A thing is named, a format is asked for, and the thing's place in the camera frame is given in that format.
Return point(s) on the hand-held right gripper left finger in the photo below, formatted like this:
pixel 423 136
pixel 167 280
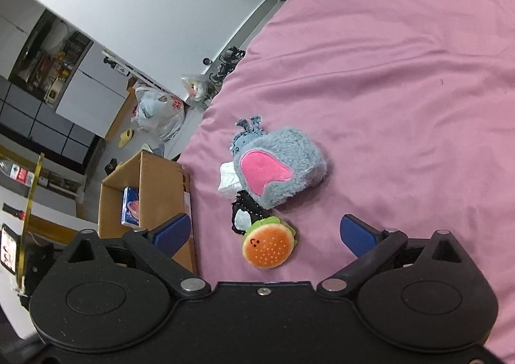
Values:
pixel 173 233

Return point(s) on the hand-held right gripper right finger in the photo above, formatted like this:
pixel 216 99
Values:
pixel 356 237

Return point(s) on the cardboard box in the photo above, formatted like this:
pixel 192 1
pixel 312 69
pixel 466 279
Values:
pixel 161 178

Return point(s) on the white plastic packet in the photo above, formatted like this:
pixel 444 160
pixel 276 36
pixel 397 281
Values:
pixel 229 182

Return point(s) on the black plush toy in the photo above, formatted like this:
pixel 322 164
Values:
pixel 251 209

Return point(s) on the burger plush toy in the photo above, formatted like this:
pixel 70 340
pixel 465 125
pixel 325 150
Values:
pixel 267 245

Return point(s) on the grey elephant plush toy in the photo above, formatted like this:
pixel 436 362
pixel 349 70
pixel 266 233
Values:
pixel 289 146

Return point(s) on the blue carton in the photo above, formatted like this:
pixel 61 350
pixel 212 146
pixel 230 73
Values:
pixel 130 207

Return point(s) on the white table yellow rim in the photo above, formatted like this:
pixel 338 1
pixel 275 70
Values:
pixel 48 211

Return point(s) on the yellow strip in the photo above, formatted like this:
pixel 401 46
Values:
pixel 31 207

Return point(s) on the black slipper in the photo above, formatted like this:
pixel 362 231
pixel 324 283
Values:
pixel 110 167

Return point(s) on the water bottle red label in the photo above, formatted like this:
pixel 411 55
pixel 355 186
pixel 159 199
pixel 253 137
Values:
pixel 16 174

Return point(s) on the yellow slipper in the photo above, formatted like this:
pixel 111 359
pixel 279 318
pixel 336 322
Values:
pixel 125 138

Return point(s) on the white plastic bag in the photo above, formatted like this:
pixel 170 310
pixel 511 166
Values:
pixel 161 118

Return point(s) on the dark grey cabinet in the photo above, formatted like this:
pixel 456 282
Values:
pixel 44 126

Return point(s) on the clear plastic bag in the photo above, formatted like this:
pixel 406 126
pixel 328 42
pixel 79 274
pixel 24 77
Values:
pixel 196 88

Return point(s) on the pink bedsheet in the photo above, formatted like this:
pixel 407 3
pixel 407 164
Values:
pixel 402 86

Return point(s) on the white cabinet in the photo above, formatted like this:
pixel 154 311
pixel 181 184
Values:
pixel 92 90

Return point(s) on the grey sneaker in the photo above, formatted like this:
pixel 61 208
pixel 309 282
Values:
pixel 219 73
pixel 232 56

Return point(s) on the open kitchen shelf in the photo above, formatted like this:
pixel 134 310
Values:
pixel 48 62

